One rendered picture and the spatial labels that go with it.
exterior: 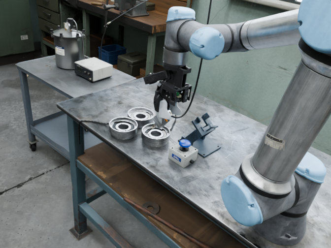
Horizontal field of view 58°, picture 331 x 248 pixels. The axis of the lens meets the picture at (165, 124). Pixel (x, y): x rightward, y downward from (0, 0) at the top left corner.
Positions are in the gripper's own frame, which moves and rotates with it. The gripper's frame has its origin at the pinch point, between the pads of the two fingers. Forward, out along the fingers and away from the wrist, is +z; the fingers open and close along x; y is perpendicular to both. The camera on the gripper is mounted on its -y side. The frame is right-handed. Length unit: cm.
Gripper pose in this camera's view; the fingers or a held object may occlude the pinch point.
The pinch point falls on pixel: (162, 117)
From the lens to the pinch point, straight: 100.7
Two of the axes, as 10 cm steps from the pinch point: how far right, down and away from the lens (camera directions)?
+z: -1.1, 8.5, 5.1
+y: 7.0, 4.3, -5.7
